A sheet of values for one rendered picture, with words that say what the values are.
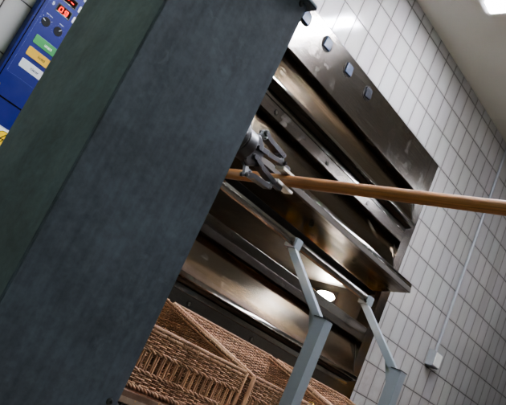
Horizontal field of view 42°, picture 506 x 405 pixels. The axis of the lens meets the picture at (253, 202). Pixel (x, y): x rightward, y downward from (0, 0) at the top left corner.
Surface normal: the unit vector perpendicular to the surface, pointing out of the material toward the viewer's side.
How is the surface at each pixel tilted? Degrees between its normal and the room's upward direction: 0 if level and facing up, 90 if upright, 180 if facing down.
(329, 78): 90
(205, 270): 70
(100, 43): 90
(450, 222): 90
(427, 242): 90
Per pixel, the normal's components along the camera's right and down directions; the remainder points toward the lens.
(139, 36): -0.58, -0.47
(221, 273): 0.80, -0.20
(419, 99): 0.70, 0.11
